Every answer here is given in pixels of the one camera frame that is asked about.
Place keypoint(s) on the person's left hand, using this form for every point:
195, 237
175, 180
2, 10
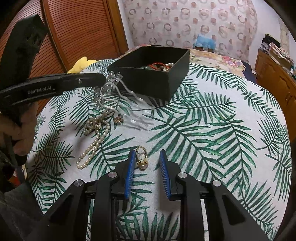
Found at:
23, 129

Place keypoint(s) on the dark blue bed sheet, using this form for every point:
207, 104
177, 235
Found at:
249, 69

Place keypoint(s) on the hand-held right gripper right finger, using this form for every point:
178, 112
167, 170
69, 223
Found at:
163, 171

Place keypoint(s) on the cream window curtain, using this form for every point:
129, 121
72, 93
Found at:
285, 32

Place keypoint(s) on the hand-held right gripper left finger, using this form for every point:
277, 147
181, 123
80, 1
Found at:
130, 171

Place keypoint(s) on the blue plush toy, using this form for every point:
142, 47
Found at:
205, 41

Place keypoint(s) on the yellow plush toy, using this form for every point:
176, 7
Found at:
79, 66

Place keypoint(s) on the stack of folded clothes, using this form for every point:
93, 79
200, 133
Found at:
277, 51

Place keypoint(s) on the gold flower charm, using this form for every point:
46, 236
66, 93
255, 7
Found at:
119, 119

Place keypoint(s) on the wooden cabinet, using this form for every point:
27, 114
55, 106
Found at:
272, 76

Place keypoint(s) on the wooden louvered wardrobe door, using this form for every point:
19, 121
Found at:
81, 30
46, 55

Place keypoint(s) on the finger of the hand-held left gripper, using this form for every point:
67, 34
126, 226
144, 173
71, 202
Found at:
87, 80

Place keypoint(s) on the leaf print tablecloth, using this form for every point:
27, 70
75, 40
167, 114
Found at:
208, 139

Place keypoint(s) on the black box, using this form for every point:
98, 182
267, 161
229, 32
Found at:
148, 83

